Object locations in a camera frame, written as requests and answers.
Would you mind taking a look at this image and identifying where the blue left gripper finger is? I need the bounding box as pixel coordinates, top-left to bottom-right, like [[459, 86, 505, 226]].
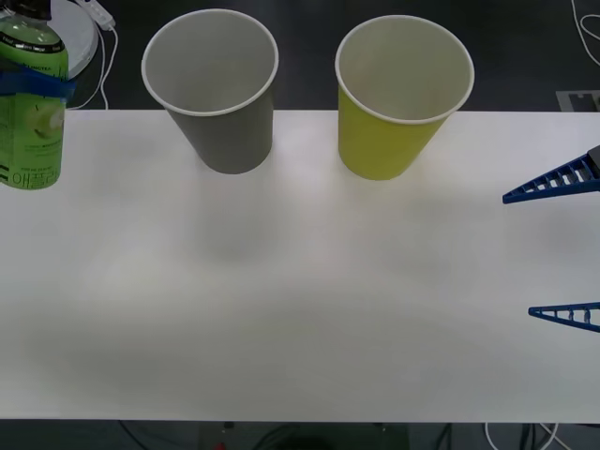
[[0, 69, 79, 100]]

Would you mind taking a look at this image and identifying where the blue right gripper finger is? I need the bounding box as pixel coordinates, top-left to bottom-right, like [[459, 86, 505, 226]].
[[502, 144, 600, 205], [528, 302, 600, 334]]

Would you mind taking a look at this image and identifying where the green plastic bottle black cap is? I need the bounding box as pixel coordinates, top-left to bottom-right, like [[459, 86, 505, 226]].
[[0, 0, 70, 192]]

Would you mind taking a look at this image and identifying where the pale grey round disc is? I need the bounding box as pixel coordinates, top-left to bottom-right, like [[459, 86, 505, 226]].
[[49, 0, 100, 82]]

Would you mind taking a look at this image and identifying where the grey floor plate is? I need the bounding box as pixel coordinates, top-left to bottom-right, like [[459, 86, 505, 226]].
[[555, 90, 600, 113]]

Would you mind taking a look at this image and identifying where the white power strip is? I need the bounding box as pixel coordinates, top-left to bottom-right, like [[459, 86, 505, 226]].
[[77, 0, 117, 30]]

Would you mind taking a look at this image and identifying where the grey plastic bin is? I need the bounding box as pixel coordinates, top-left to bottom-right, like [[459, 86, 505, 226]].
[[141, 9, 280, 175]]

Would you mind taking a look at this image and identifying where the yellow-green plastic bin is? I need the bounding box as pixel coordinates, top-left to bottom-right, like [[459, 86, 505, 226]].
[[334, 15, 475, 182]]

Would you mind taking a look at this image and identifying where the white power strip cable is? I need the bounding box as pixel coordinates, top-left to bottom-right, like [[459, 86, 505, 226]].
[[65, 25, 121, 113]]

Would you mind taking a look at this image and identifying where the white floor cable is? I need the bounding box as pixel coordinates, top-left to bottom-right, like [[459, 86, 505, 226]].
[[484, 421, 563, 450], [570, 0, 600, 71]]

